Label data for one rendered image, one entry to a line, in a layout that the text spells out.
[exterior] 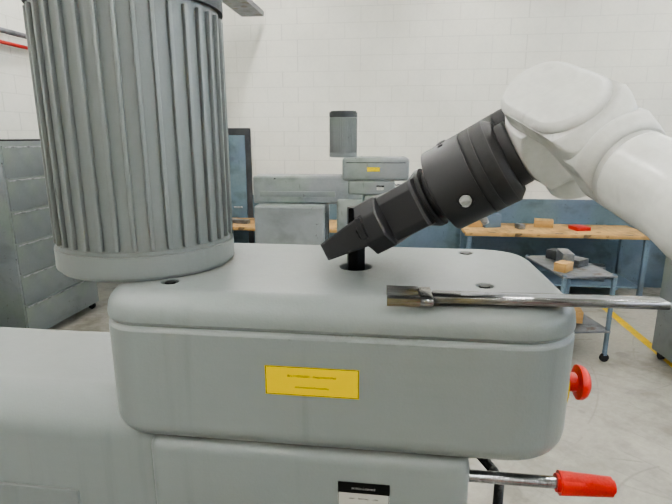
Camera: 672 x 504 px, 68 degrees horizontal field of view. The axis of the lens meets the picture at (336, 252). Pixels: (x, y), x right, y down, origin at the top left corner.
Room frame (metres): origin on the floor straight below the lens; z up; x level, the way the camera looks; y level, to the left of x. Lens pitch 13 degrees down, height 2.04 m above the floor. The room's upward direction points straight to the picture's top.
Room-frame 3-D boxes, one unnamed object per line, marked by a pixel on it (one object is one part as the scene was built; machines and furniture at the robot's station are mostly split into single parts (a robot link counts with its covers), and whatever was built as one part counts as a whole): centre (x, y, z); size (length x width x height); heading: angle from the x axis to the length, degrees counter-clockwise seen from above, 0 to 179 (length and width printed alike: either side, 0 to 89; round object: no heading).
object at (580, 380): (0.52, -0.27, 1.76); 0.04 x 0.03 x 0.04; 173
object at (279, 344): (0.55, -0.01, 1.81); 0.47 x 0.26 x 0.16; 83
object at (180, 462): (0.56, 0.02, 1.68); 0.34 x 0.24 x 0.10; 83
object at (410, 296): (0.42, -0.17, 1.89); 0.24 x 0.04 x 0.01; 85
